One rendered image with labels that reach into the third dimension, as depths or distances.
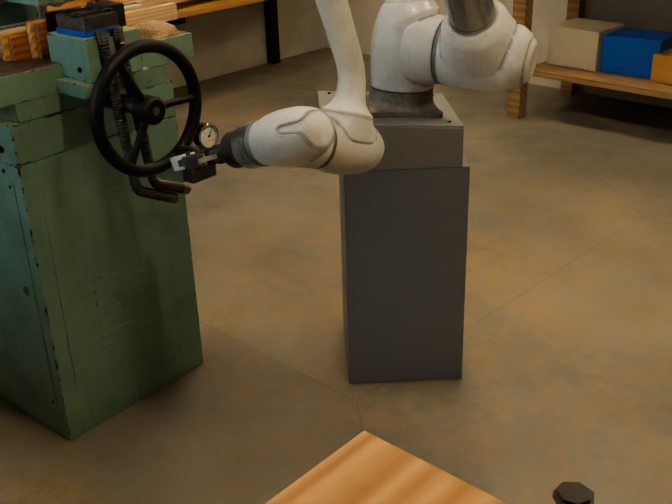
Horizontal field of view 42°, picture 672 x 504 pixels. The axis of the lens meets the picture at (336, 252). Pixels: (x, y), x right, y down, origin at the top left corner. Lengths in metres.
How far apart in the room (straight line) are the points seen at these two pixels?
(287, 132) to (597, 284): 1.57
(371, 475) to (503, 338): 1.39
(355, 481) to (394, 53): 1.15
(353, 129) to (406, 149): 0.40
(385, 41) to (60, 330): 1.01
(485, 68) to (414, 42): 0.18
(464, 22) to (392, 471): 1.04
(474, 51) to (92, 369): 1.17
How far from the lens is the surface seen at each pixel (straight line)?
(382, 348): 2.31
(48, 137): 1.99
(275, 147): 1.61
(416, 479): 1.24
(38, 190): 2.01
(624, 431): 2.28
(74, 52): 1.94
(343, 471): 1.26
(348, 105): 1.72
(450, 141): 2.09
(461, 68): 2.03
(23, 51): 2.06
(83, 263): 2.12
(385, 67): 2.12
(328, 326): 2.63
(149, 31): 2.19
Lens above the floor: 1.33
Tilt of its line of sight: 26 degrees down
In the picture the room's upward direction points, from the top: 2 degrees counter-clockwise
